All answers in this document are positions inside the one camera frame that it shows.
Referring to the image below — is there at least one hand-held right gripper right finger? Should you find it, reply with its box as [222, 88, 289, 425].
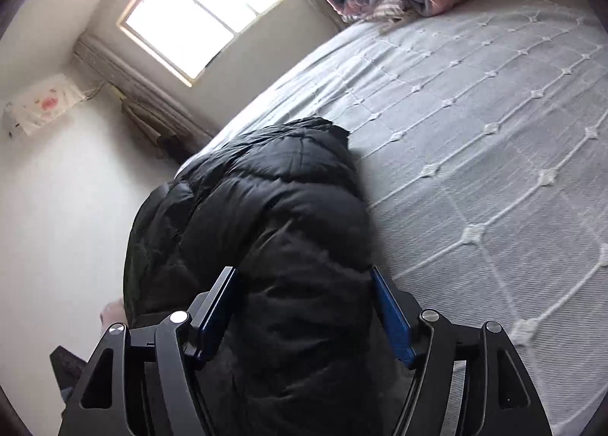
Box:
[370, 266, 554, 436]

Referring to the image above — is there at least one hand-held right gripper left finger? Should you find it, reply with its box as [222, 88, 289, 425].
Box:
[59, 266, 241, 436]

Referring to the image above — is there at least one black quilted jacket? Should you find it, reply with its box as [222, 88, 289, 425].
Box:
[122, 117, 419, 436]

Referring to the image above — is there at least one person's left hand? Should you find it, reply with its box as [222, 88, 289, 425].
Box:
[101, 302, 128, 327]

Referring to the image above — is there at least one dark object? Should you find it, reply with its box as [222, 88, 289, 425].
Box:
[49, 345, 89, 392]

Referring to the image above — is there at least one grey checked bedspread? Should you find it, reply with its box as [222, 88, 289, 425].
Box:
[173, 0, 608, 436]

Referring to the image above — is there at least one cloth-covered air conditioner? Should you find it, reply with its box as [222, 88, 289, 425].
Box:
[2, 74, 87, 137]

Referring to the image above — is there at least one plaid cloth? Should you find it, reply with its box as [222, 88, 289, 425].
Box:
[342, 0, 415, 25]

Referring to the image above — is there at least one window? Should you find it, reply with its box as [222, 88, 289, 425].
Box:
[118, 0, 299, 88]

